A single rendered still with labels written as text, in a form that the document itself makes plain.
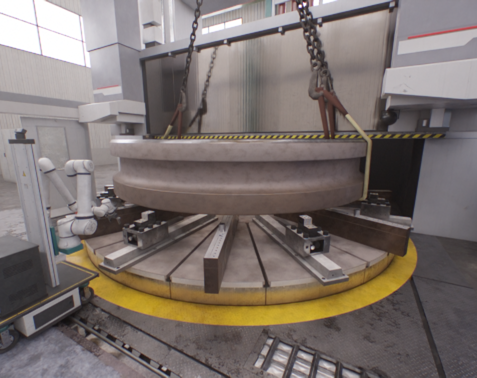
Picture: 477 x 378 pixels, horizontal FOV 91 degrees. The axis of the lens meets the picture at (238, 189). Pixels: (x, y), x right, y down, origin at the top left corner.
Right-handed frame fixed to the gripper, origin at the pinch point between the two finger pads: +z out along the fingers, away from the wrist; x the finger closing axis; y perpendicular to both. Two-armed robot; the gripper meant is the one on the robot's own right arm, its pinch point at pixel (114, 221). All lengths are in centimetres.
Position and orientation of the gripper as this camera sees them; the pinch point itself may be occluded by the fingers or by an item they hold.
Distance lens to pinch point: 332.4
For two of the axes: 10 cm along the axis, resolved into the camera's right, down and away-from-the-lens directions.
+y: -3.1, 5.7, -7.6
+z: 0.1, 8.1, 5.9
